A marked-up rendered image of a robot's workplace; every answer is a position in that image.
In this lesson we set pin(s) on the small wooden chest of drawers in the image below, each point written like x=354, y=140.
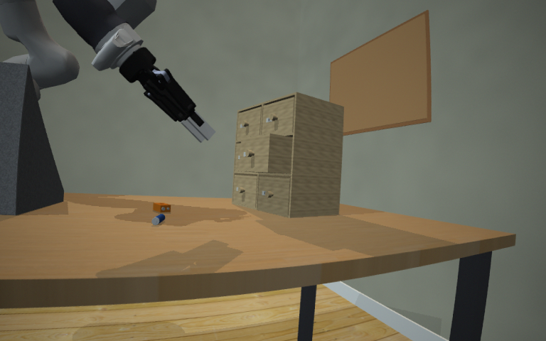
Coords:
x=316, y=158

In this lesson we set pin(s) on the blue aa battery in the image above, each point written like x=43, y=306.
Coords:
x=158, y=219

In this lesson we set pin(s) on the light wooden drawer front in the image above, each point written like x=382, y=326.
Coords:
x=267, y=153
x=237, y=158
x=247, y=190
x=278, y=117
x=273, y=194
x=249, y=123

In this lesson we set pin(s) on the orange nine-volt battery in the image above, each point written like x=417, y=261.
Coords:
x=162, y=207

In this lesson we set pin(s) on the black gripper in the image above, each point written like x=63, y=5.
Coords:
x=140, y=66

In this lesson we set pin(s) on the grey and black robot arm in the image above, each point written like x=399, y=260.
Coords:
x=106, y=24

